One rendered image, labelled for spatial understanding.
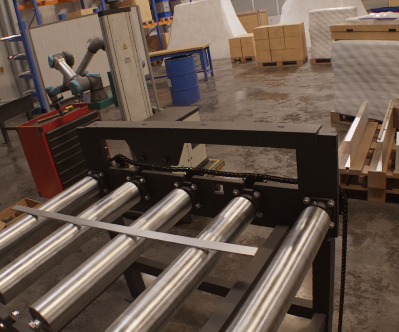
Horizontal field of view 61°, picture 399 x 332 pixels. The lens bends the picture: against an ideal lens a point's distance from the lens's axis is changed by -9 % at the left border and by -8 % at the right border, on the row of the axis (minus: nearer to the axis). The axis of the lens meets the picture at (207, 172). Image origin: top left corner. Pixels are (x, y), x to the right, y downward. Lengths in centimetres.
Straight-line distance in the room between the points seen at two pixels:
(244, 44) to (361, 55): 715
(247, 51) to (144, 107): 831
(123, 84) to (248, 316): 245
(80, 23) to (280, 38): 530
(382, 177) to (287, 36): 698
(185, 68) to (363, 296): 552
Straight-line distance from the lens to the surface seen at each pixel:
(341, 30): 474
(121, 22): 317
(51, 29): 601
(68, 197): 187
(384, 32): 447
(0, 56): 1238
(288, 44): 960
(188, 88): 698
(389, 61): 442
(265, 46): 977
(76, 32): 609
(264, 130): 134
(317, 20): 950
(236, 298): 118
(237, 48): 1148
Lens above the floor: 160
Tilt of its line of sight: 24 degrees down
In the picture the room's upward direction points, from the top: 10 degrees counter-clockwise
